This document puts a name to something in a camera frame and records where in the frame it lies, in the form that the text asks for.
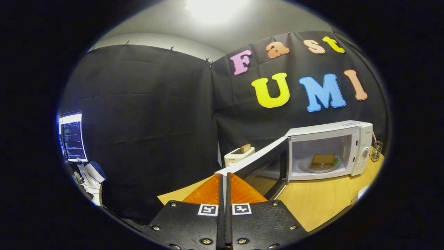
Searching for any brown bread lettuce sandwich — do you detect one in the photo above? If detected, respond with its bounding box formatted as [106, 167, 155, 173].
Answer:
[310, 154, 339, 170]

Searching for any computer monitor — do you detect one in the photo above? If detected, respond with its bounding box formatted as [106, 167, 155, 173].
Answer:
[57, 110, 88, 164]

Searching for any white microwave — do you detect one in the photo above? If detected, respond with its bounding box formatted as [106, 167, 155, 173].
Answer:
[214, 120, 374, 202]

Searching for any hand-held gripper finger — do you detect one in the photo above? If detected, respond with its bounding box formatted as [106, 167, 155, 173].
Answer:
[225, 173, 309, 250]
[144, 174, 226, 250]

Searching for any glass microwave turntable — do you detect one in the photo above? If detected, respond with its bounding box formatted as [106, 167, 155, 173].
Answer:
[298, 157, 344, 174]

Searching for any white toaster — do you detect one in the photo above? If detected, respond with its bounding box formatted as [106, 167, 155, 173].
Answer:
[224, 147, 256, 167]

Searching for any white equipment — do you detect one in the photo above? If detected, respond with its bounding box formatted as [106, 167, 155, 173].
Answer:
[71, 161, 106, 207]

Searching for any ceiling light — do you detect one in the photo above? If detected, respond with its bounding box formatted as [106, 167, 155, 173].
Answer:
[186, 0, 250, 23]

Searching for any wire mesh holder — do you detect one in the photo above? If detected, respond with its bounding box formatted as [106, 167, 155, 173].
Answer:
[370, 140, 383, 163]

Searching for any small white food tray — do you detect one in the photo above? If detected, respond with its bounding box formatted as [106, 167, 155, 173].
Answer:
[350, 186, 370, 205]

